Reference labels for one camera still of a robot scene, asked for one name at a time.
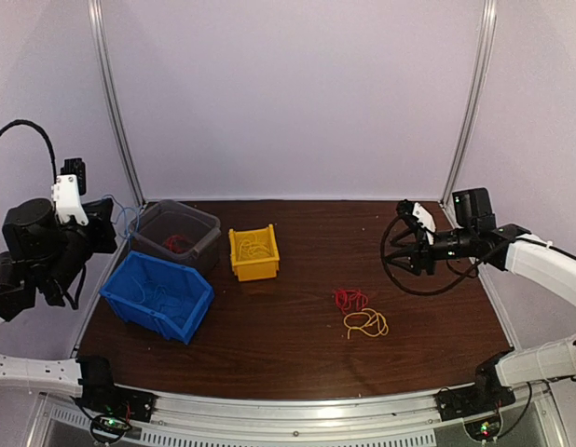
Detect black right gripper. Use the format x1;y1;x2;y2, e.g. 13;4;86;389
385;225;476;276

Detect long red cable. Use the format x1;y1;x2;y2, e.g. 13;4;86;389
162;234;191;252

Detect yellow cable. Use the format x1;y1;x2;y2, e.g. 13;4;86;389
342;307;391;340
236;237;273;262

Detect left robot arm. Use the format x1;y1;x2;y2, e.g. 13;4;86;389
0;198;124;413

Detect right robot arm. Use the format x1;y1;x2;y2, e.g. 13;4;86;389
379;187;576;412

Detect clear grey plastic tub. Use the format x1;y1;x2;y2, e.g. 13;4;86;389
131;199;221;276

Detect blue plastic bin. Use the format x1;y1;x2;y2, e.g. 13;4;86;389
100;251;214;345

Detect yellow plastic bin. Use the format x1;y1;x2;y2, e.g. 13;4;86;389
228;224;280;282

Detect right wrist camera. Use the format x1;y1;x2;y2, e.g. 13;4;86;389
396;199;436;245

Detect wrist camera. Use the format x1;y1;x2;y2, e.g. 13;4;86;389
396;199;436;245
51;157;89;226

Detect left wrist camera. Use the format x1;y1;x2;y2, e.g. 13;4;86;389
51;157;89;226

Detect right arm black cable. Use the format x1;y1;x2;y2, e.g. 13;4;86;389
379;204;485;297

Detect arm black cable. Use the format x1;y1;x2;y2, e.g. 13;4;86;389
379;204;485;297
0;119;59;252

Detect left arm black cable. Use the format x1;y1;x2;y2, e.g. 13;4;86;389
0;119;59;252

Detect front aluminium rail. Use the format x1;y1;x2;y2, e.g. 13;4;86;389
24;384;569;446

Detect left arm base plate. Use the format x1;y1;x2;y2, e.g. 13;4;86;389
75;385;156;423

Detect left corner aluminium post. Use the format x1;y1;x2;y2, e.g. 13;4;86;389
88;0;145;207

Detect corner aluminium post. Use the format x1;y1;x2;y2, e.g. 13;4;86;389
88;0;145;207
440;0;498;208

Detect right corner aluminium post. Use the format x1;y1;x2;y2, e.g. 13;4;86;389
440;0;498;208

